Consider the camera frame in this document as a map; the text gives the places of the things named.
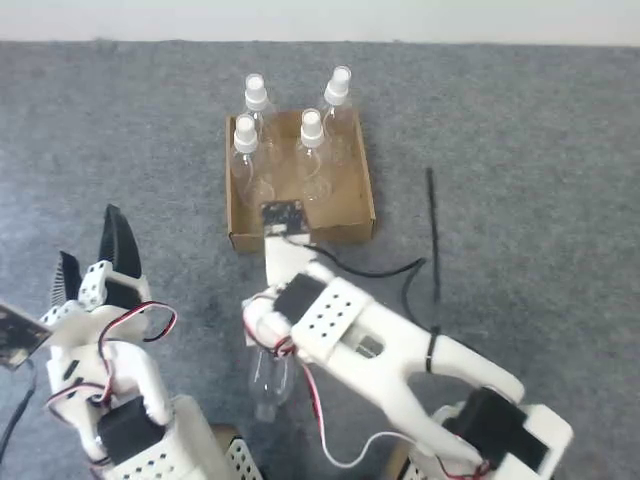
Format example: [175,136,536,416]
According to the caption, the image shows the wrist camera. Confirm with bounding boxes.
[260,198,312,237]
[0,299,54,372]

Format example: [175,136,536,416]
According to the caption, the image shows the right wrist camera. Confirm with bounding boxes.
[260,198,312,237]

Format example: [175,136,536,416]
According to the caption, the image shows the clear bottle with spray top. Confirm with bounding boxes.
[243,73,280,166]
[293,110,335,203]
[321,65,360,169]
[229,114,277,207]

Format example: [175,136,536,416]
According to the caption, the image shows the clear bottle without top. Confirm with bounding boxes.
[247,343,297,424]

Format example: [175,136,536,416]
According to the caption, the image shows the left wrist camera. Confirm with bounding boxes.
[0,299,54,372]

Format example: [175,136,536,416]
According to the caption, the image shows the cardboard box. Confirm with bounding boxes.
[224,109,378,256]

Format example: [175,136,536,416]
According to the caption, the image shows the black cable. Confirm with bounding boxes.
[0,358,40,454]
[302,242,437,335]

